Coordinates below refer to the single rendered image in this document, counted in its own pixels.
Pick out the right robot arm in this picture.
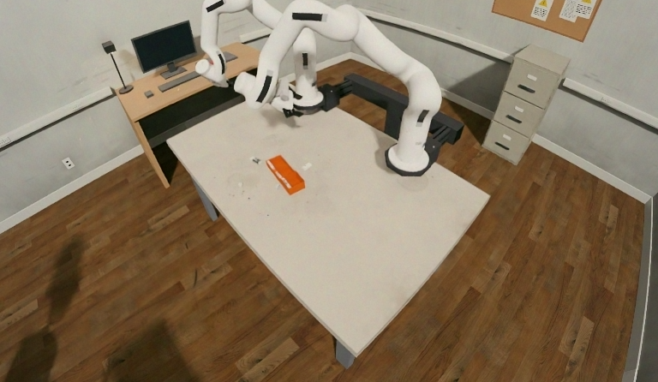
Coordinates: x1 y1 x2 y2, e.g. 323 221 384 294
195 0 323 106

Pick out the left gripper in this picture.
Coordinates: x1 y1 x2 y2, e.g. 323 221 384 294
269 86 303 118

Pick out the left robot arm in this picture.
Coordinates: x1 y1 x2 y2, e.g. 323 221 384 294
235 0 441 171

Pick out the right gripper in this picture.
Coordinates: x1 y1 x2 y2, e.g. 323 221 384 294
213 77 234 89

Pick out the orange open-top bin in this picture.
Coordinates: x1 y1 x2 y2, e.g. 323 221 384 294
266 155 305 195

